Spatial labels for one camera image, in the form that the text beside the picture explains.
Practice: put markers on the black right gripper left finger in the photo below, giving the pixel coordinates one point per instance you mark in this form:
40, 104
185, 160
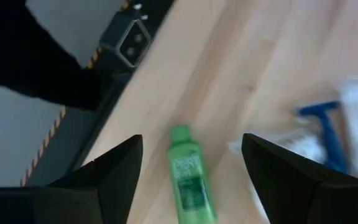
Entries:
117, 174

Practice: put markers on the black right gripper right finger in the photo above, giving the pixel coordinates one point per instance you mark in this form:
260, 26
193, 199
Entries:
275, 174

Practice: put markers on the blue disposable razor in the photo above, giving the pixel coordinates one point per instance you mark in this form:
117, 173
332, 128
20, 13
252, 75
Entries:
329, 137

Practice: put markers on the small green shampoo bottle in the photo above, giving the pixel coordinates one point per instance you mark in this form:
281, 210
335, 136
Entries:
188, 174

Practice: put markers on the metal corner bracket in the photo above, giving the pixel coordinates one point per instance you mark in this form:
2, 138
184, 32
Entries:
132, 43

